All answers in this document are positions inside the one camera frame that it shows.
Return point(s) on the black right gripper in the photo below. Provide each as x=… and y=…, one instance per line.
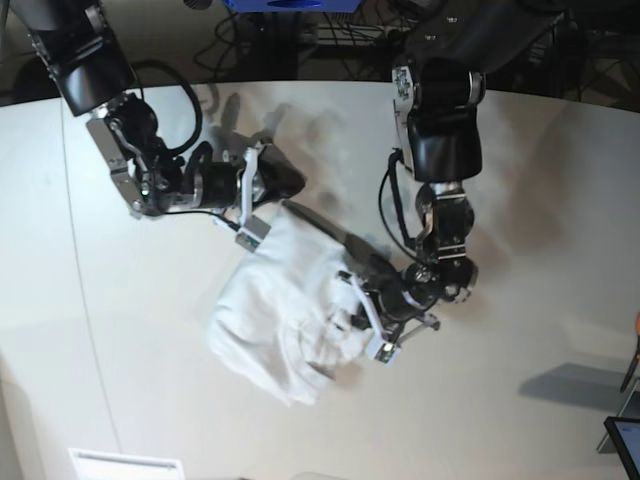
x=275, y=178

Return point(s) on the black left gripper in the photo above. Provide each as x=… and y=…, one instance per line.
x=387, y=294

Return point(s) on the white T-shirt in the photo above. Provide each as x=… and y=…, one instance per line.
x=284, y=318

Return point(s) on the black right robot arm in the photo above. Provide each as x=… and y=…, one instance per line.
x=84, y=59

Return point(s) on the blue box at top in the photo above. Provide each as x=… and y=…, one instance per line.
x=323, y=6

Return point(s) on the black power strip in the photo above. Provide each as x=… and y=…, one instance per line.
x=398, y=37

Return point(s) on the black tablet screen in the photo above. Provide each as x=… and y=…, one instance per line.
x=624, y=434

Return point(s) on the white paper sheet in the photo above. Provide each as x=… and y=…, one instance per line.
x=90, y=464

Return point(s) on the white camera bracket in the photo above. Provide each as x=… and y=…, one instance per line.
x=249, y=229
x=384, y=347

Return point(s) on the orange handled screwdriver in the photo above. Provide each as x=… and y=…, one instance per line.
x=634, y=362

